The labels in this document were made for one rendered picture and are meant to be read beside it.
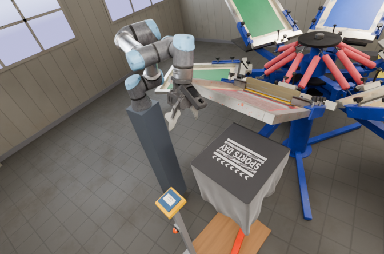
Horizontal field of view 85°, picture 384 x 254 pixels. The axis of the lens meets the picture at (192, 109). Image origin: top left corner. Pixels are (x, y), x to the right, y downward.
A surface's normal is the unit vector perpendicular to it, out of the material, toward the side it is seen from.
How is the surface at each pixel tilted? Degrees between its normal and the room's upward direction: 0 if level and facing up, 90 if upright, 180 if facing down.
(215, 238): 0
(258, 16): 32
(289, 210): 0
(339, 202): 0
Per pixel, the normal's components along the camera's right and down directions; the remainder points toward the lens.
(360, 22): -0.51, -0.38
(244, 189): -0.16, -0.78
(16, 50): 0.81, 0.25
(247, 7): 0.00, -0.37
